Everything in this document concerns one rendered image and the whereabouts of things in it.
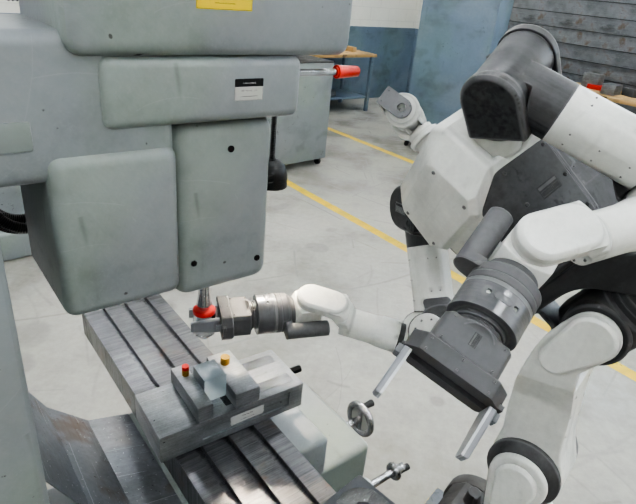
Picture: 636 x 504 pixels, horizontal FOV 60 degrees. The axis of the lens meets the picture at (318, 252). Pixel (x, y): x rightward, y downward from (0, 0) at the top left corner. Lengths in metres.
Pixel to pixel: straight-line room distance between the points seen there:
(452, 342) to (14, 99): 0.61
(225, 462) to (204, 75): 0.78
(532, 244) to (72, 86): 0.61
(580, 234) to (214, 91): 0.55
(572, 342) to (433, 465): 1.67
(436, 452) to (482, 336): 2.05
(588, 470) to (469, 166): 2.14
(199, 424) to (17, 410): 0.47
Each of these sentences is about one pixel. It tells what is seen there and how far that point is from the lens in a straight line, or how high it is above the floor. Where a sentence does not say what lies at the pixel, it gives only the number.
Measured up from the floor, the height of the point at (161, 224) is 1.48.
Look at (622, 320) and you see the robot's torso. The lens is 1.00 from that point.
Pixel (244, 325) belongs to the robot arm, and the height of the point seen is 1.19.
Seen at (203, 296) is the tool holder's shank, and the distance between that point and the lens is 1.15.
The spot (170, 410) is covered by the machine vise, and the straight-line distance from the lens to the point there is 1.26.
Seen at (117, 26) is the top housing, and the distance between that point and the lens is 0.80.
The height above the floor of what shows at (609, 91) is 0.92.
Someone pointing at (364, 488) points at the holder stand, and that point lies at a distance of 0.95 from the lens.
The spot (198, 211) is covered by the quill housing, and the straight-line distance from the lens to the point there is 0.95.
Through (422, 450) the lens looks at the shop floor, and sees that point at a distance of 2.65.
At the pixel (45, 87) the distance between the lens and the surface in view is 0.81.
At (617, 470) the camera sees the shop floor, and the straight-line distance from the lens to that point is 2.96.
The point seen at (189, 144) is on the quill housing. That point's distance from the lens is 0.91.
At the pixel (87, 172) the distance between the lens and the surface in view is 0.84.
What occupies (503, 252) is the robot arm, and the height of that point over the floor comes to 1.57.
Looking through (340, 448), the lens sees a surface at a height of 0.73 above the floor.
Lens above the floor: 1.85
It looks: 26 degrees down
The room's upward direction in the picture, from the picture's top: 6 degrees clockwise
